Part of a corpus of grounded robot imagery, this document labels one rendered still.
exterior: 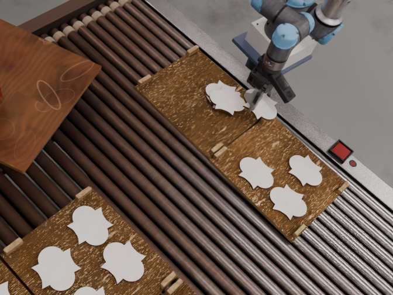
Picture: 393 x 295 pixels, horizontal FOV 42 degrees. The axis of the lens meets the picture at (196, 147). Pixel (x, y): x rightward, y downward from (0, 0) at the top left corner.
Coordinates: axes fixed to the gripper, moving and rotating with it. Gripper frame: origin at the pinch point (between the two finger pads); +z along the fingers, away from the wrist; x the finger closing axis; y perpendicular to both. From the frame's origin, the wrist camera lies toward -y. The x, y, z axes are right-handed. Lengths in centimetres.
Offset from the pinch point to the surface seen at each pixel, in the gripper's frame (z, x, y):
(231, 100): 7.9, 1.2, 10.7
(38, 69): 0, 52, 60
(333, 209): 14.8, 3.6, -44.3
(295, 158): 11.6, -0.2, -21.7
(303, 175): 11.8, 3.0, -28.1
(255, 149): 12.3, 8.2, -8.8
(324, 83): 105, -141, 16
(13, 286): 12, 102, 8
